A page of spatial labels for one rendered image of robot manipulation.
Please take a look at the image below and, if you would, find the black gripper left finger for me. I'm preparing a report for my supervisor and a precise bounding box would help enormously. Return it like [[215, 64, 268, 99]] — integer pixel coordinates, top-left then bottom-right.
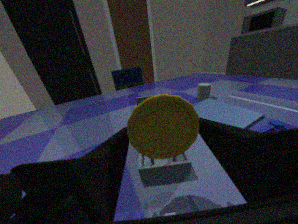
[[10, 127, 129, 223]]

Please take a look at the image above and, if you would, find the yellow round plate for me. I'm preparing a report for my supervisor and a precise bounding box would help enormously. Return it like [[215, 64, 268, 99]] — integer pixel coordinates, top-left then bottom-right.
[[127, 94, 200, 160]]

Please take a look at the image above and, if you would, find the grey cylinder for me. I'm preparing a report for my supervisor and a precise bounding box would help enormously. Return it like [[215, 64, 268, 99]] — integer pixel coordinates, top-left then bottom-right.
[[197, 82, 211, 99]]

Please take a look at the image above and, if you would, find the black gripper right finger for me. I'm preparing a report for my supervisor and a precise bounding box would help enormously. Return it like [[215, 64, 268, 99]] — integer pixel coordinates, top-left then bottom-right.
[[198, 118, 298, 203]]

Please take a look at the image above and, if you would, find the grey dish rack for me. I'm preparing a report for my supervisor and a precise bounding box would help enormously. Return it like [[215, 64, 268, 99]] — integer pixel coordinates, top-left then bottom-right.
[[136, 95, 191, 179]]

